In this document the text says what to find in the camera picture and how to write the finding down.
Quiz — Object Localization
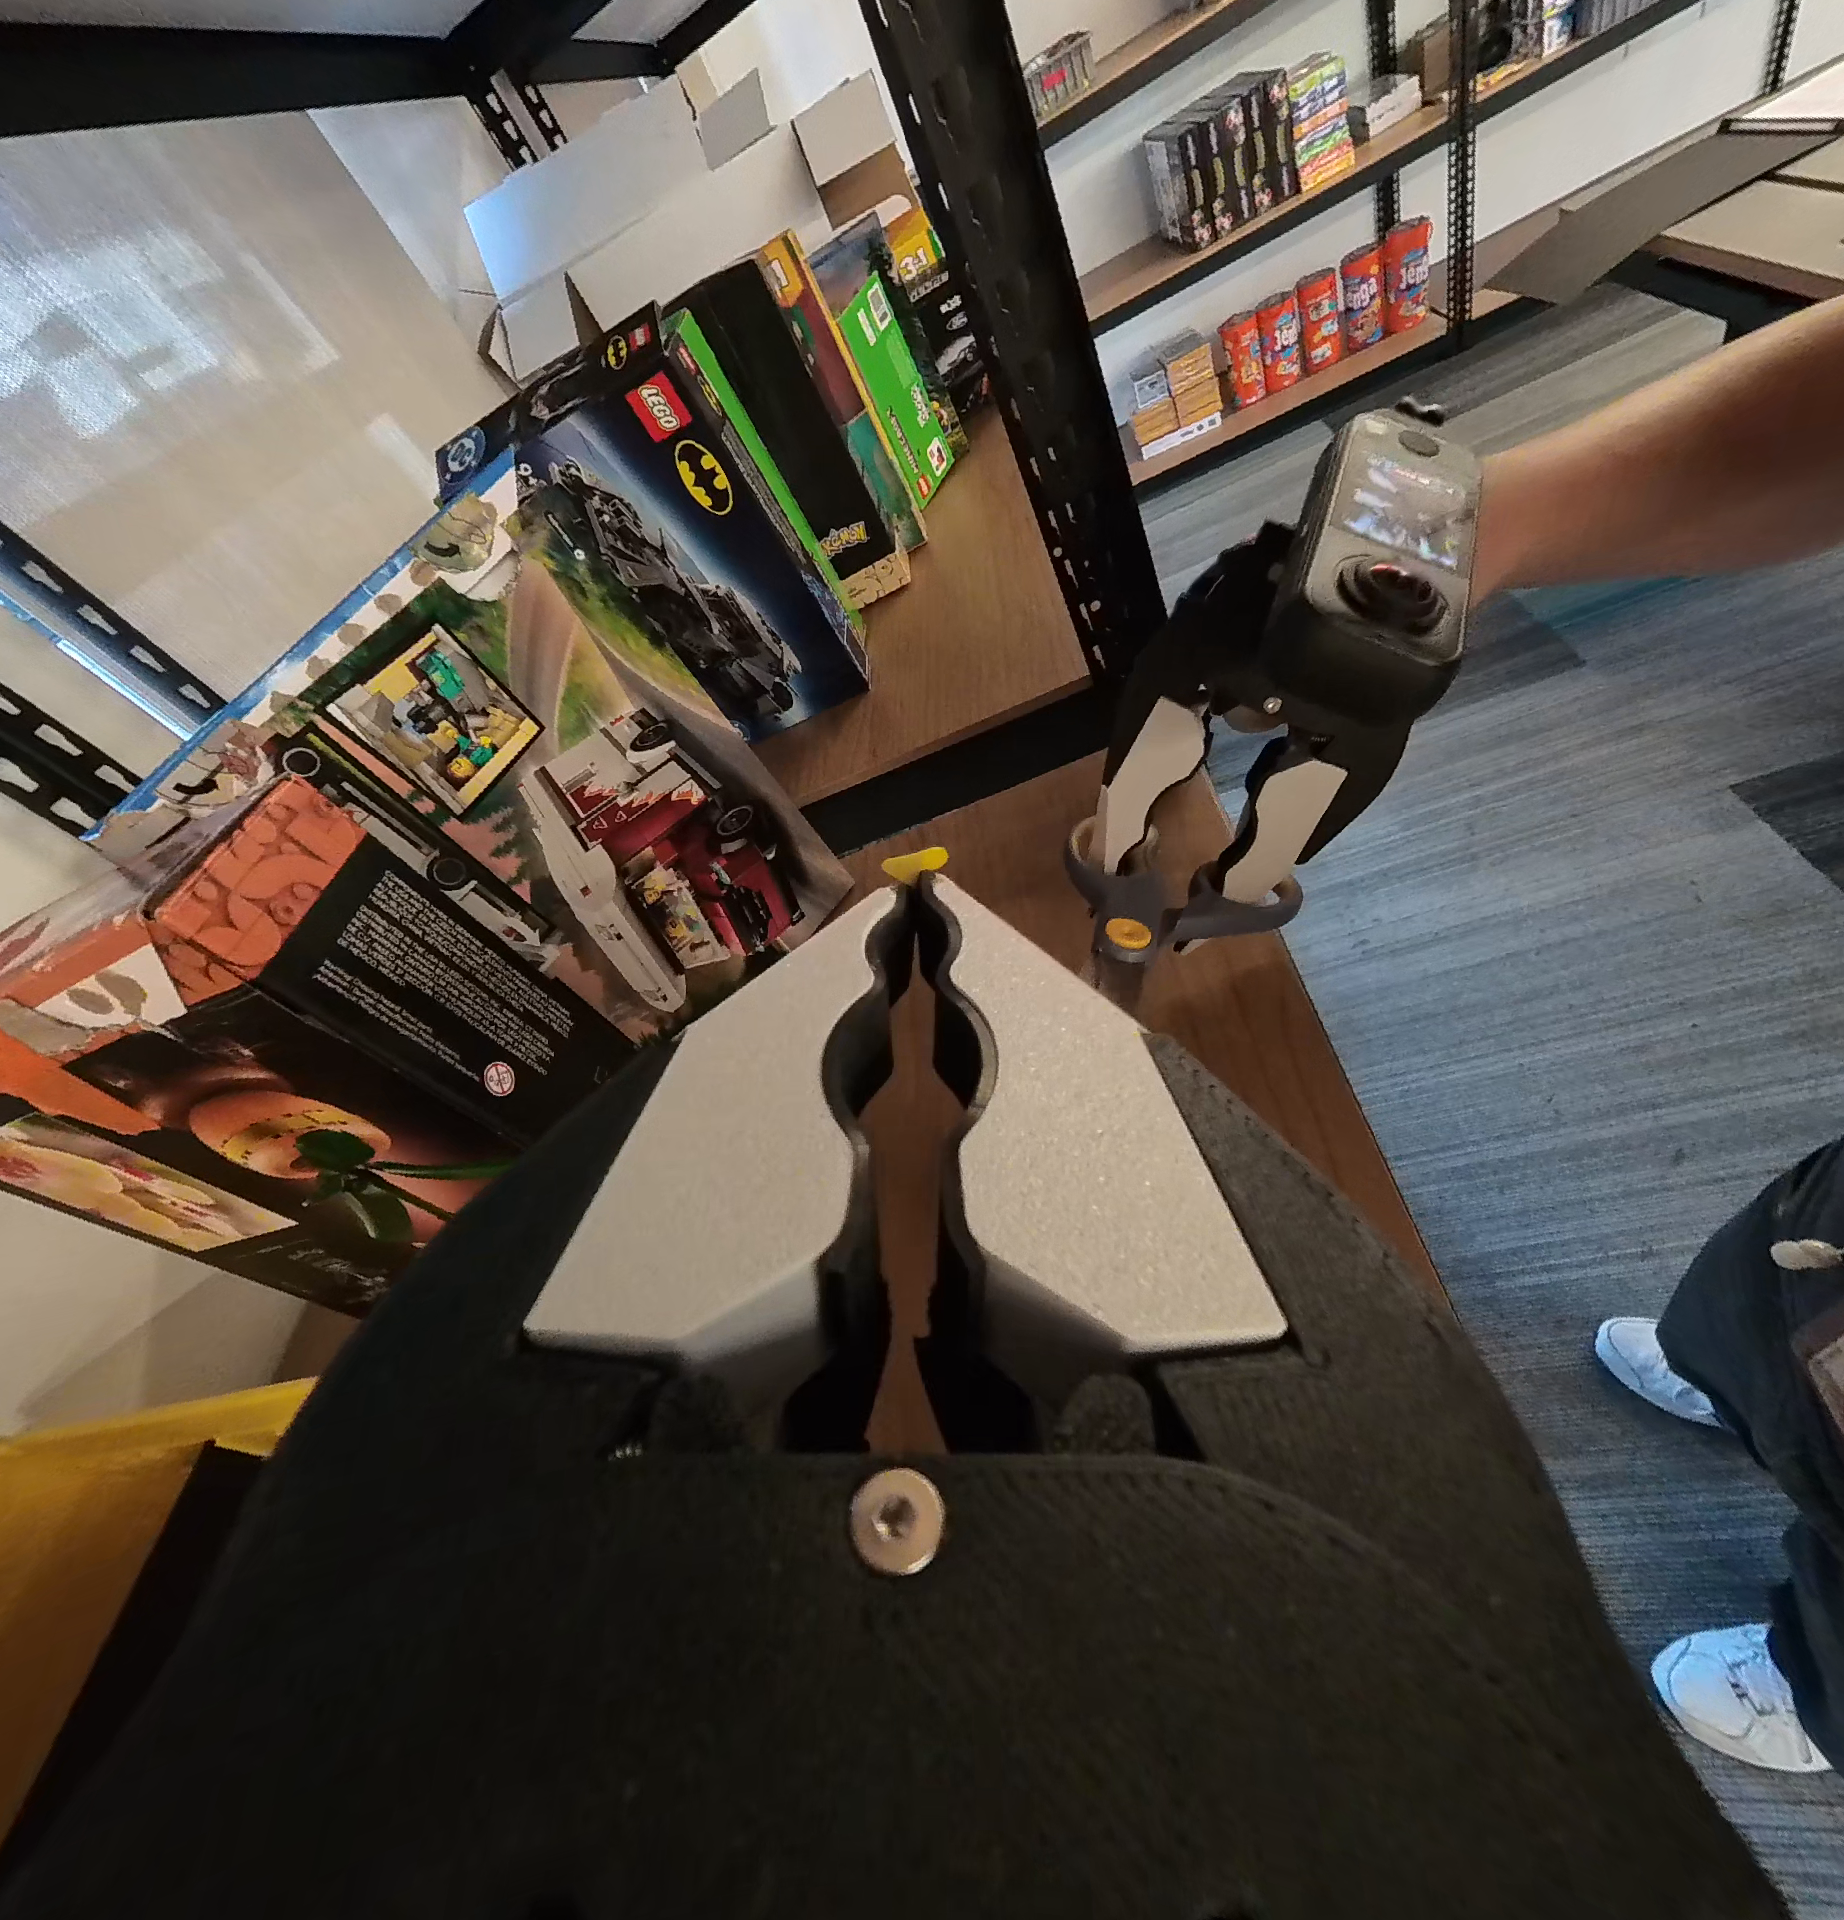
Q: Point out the row of black toy boxes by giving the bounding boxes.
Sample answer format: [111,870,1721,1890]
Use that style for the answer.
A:
[1142,71,1300,252]

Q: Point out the wooden desk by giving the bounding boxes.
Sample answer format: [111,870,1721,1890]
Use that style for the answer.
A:
[801,750,1453,1457]

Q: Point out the stack of colourful boxes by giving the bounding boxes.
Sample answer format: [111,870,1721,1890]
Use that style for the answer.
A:
[1282,52,1357,196]

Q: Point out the grey orange-handled scissors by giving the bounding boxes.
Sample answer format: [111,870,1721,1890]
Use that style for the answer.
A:
[1064,816,1307,979]

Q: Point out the camper van toy box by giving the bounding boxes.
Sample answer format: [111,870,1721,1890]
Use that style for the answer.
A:
[82,495,852,1039]

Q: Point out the window roller blind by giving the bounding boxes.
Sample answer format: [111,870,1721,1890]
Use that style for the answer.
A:
[0,105,522,708]

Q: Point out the open white cardboard box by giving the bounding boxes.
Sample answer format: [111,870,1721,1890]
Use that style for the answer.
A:
[791,66,928,233]
[461,75,787,384]

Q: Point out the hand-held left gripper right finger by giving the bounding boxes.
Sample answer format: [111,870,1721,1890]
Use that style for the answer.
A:
[919,876,1293,1452]

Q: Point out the black orchid toy box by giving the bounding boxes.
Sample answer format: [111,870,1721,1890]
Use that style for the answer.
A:
[0,772,642,1325]

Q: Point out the pale office table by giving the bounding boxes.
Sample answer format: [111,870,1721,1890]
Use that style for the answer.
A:
[1477,74,1844,309]

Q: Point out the person's right forearm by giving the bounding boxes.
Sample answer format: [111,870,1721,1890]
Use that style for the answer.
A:
[1463,285,1844,604]

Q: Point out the background shelf rack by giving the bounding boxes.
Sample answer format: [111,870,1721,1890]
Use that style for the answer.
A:
[1009,0,1811,494]

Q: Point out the black metal shelf rack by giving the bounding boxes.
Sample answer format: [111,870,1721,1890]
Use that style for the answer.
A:
[0,0,1168,859]

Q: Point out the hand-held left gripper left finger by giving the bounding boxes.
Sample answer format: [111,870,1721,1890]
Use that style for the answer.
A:
[524,885,919,1452]

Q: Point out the green brick toy box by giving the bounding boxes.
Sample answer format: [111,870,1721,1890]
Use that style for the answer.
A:
[805,211,968,514]

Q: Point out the wooden shelf board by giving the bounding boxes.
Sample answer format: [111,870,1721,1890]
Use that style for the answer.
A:
[768,404,1112,813]

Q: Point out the yellow plastic bin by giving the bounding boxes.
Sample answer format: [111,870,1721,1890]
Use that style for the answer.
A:
[0,1378,321,1853]

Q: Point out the blue bat-logo toy box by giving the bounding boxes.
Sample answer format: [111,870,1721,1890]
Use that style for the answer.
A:
[436,319,877,748]

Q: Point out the black toy box yellow print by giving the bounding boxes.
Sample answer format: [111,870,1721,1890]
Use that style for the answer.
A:
[700,255,919,604]

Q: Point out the white shoe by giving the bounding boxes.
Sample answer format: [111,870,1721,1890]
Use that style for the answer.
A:
[1651,1623,1834,1774]
[1594,1316,1729,1430]

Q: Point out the person's dark pants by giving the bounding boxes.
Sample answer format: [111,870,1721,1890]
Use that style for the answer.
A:
[1657,1108,1844,1808]

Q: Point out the slim green toy box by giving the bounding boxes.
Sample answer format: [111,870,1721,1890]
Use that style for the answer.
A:
[660,306,874,634]

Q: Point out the stack of small card boxes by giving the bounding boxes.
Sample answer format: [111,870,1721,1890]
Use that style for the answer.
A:
[1127,331,1227,455]

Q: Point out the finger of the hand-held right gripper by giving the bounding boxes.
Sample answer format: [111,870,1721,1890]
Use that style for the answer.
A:
[1172,741,1401,952]
[1096,692,1212,878]

